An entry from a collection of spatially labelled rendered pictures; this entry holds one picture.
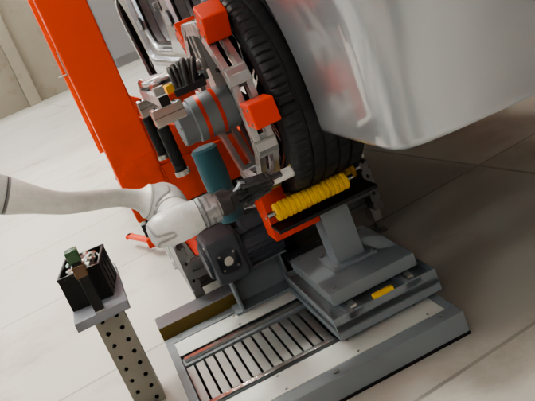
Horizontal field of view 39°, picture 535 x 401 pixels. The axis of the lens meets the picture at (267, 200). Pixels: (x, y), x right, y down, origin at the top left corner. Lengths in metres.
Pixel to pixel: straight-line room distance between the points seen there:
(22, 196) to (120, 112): 0.81
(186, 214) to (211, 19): 0.53
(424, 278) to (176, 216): 0.80
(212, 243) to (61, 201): 0.76
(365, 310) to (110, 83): 1.17
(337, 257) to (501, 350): 0.60
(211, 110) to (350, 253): 0.66
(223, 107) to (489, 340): 1.03
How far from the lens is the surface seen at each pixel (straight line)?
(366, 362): 2.25
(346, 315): 2.34
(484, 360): 2.25
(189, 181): 2.81
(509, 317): 2.40
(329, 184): 2.33
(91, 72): 2.73
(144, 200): 2.23
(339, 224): 2.48
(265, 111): 2.02
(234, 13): 2.15
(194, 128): 2.28
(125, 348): 2.62
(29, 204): 2.03
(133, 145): 2.76
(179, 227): 2.11
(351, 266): 2.49
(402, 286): 2.39
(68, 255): 2.30
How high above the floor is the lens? 1.22
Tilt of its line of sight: 17 degrees down
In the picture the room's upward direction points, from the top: 22 degrees counter-clockwise
